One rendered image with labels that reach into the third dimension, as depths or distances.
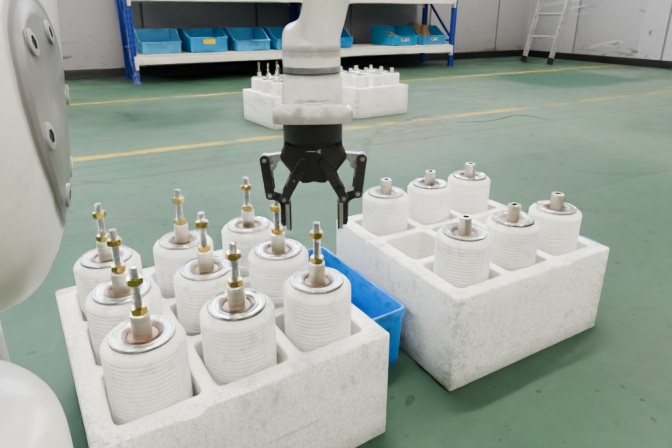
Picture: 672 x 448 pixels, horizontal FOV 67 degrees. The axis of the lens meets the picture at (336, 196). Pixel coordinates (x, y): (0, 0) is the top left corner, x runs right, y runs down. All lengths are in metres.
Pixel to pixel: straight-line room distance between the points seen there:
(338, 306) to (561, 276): 0.47
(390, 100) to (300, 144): 2.64
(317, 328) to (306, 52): 0.36
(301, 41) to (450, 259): 0.46
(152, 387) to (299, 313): 0.20
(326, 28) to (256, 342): 0.39
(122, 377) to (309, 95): 0.38
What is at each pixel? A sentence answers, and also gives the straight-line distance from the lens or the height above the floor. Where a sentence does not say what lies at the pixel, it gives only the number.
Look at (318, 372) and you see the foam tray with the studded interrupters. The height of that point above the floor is 0.16.
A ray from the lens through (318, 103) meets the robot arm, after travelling 0.60.
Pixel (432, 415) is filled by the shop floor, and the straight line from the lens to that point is 0.90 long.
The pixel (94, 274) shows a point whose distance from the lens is 0.83.
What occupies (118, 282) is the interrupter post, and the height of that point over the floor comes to 0.27.
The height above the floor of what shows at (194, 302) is 0.22.
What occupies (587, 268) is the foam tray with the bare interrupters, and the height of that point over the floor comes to 0.15.
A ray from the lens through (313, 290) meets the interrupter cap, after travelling 0.70.
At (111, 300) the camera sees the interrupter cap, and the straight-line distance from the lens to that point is 0.74.
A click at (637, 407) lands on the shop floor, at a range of 1.02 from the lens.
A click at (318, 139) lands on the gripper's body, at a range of 0.61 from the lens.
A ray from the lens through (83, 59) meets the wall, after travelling 5.67.
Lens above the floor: 0.61
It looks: 20 degrees down
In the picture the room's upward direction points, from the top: straight up
